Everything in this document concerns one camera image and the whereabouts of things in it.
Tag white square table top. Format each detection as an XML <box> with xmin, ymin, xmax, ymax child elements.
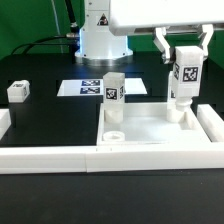
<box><xmin>97</xmin><ymin>103</ymin><xmax>210</xmax><ymax>145</ymax></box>

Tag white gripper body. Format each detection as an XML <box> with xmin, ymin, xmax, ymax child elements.
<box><xmin>109</xmin><ymin>0</ymin><xmax>224</xmax><ymax>36</ymax></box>

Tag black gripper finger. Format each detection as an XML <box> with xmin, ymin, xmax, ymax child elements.
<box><xmin>198</xmin><ymin>24</ymin><xmax>214</xmax><ymax>59</ymax></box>
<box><xmin>153</xmin><ymin>27</ymin><xmax>175</xmax><ymax>64</ymax></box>

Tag white U-shaped obstacle wall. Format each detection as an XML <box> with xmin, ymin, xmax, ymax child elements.
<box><xmin>0</xmin><ymin>104</ymin><xmax>224</xmax><ymax>174</ymax></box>

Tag black cable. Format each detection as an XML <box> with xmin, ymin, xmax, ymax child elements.
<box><xmin>10</xmin><ymin>0</ymin><xmax>81</xmax><ymax>64</ymax></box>

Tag white marker sheet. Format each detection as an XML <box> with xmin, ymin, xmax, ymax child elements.
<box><xmin>57</xmin><ymin>78</ymin><xmax>147</xmax><ymax>97</ymax></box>

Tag grey thin cable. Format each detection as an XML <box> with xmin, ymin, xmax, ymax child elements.
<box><xmin>50</xmin><ymin>0</ymin><xmax>65</xmax><ymax>54</ymax></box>

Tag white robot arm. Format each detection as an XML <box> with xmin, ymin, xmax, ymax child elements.
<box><xmin>75</xmin><ymin>0</ymin><xmax>224</xmax><ymax>64</ymax></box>

